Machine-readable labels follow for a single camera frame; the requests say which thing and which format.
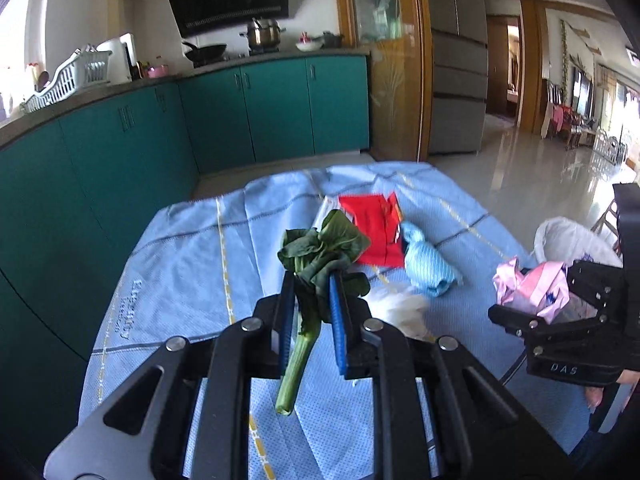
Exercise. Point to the white kitchen appliance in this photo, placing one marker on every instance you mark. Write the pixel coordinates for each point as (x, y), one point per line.
(117, 60)

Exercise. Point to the gas stove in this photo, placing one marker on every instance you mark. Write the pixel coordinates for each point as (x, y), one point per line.
(235, 56)

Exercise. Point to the small white crumpled plastic bag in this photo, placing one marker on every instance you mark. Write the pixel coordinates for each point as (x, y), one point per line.
(400, 310)

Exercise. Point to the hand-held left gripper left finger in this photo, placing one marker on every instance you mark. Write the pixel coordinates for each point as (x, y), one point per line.
(286, 340)

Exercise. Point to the silver refrigerator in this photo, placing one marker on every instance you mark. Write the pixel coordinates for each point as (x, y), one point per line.
(457, 60)

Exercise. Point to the green leafy vegetable stalk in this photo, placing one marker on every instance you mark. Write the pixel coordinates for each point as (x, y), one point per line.
(320, 250)

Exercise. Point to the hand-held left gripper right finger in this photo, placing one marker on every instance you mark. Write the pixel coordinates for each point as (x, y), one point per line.
(339, 335)

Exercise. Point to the person's right hand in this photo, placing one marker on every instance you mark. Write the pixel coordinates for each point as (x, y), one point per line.
(596, 396)

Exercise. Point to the light blue striped tablecloth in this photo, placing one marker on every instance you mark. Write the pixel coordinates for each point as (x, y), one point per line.
(190, 260)

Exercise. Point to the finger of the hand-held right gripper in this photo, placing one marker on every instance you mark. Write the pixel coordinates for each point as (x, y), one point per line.
(515, 319)
(597, 285)

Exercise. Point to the group of dining chairs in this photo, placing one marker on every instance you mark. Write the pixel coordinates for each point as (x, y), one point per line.
(567, 117)

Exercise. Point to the green vine garland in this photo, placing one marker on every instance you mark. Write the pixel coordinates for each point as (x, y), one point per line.
(567, 60)

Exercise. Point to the white dish rack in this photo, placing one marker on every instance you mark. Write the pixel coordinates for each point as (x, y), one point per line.
(65, 80)

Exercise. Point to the white bowl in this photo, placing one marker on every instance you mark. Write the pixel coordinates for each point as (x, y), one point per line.
(309, 45)

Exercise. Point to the wooden framed glass door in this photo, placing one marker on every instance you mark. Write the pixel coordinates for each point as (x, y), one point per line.
(400, 60)

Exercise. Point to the teal base cabinets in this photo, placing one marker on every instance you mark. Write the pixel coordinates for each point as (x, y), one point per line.
(125, 160)

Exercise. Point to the wooden chair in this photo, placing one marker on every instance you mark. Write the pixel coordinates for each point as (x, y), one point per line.
(607, 220)

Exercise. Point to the flat screen television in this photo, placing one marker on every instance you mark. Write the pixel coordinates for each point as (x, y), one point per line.
(582, 91)

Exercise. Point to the black casserole pot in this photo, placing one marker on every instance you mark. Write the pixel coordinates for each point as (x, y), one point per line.
(332, 40)

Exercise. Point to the dark kitchen countertop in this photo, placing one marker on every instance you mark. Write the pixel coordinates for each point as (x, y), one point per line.
(75, 107)

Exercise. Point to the red snack packet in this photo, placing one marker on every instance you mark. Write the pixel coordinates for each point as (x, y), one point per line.
(375, 230)

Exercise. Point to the pink plastic bag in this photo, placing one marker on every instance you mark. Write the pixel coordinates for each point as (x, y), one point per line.
(537, 287)

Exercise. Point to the pink bowl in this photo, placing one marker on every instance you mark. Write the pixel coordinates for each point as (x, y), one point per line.
(157, 72)

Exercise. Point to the stainless steel pot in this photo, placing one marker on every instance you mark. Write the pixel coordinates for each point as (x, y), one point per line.
(262, 35)

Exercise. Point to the white low fence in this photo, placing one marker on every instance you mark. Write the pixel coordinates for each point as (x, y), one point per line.
(610, 145)

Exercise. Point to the black wok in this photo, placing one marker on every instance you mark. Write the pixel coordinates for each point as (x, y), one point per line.
(206, 52)

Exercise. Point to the light blue rolled cloth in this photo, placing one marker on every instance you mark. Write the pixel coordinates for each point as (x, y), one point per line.
(427, 262)

